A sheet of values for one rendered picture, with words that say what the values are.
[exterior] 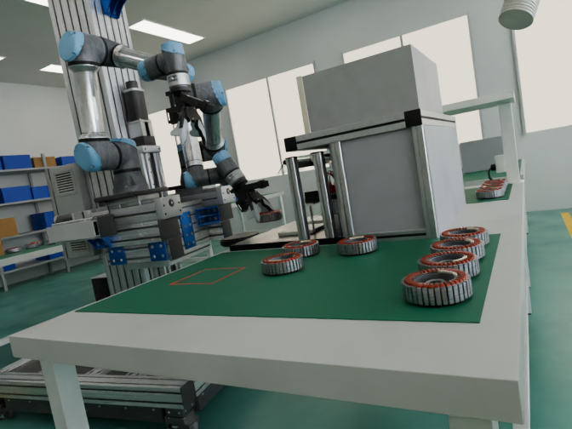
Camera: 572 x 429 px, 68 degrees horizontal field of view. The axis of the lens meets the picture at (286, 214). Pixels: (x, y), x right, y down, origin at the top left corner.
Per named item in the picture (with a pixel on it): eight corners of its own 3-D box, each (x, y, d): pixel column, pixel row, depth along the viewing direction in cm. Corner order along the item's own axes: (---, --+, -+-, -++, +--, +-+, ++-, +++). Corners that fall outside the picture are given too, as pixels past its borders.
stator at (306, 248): (306, 260, 121) (303, 247, 120) (276, 260, 128) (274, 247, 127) (327, 249, 129) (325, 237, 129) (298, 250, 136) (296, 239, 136)
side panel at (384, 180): (346, 244, 134) (330, 143, 131) (349, 242, 136) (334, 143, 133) (437, 238, 120) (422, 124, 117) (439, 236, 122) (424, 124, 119)
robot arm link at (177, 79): (192, 75, 148) (179, 71, 140) (195, 88, 148) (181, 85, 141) (175, 80, 151) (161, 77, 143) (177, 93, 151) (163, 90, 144)
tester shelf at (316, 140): (285, 152, 139) (283, 138, 138) (356, 146, 197) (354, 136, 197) (422, 124, 117) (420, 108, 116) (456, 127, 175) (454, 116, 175)
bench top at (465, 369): (13, 357, 95) (8, 335, 95) (352, 208, 284) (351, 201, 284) (524, 426, 44) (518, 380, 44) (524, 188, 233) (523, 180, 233)
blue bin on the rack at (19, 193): (-9, 206, 658) (-13, 191, 656) (18, 203, 694) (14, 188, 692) (4, 203, 637) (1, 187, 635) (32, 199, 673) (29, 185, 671)
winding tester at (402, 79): (305, 136, 146) (295, 77, 145) (350, 135, 184) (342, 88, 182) (420, 111, 127) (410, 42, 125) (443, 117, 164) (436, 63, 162)
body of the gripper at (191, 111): (180, 127, 153) (174, 93, 152) (201, 122, 150) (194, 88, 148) (168, 125, 146) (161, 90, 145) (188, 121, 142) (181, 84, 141)
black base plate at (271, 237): (230, 251, 160) (229, 245, 160) (305, 220, 215) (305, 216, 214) (345, 243, 136) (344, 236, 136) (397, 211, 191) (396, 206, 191)
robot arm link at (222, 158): (225, 154, 185) (226, 145, 177) (240, 174, 183) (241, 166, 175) (210, 163, 183) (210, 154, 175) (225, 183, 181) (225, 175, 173)
